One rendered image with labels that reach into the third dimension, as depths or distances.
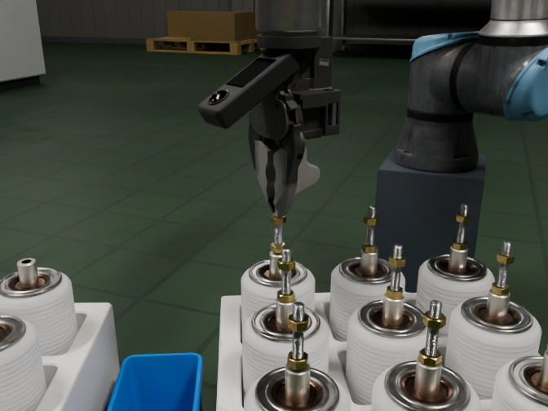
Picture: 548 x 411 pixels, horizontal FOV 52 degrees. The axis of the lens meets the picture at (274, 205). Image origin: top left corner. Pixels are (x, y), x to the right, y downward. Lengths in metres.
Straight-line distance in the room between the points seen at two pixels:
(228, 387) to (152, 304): 0.56
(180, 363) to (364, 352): 0.30
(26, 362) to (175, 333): 0.47
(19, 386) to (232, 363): 0.23
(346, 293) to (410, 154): 0.39
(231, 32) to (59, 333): 6.02
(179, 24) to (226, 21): 0.96
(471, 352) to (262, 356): 0.23
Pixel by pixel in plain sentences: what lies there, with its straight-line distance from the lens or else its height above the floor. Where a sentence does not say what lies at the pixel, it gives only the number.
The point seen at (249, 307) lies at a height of 0.22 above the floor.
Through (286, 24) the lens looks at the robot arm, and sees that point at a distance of 0.62.
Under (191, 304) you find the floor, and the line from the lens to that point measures 1.17.
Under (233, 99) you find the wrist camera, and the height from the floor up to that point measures 0.49.
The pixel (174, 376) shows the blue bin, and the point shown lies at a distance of 0.84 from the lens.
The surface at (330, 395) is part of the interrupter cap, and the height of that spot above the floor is 0.25.
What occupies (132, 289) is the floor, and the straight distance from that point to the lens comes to 1.25.
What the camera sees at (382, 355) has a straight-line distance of 0.61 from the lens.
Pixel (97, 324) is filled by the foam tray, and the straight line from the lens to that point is 0.79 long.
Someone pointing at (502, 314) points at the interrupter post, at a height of 0.26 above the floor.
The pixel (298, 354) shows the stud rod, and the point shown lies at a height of 0.30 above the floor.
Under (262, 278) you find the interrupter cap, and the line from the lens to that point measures 0.71.
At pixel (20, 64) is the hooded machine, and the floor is 0.17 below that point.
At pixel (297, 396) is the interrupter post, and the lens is 0.52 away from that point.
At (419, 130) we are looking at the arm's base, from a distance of 1.03.
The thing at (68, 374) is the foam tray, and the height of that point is 0.18.
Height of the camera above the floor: 0.58
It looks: 20 degrees down
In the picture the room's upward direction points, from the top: straight up
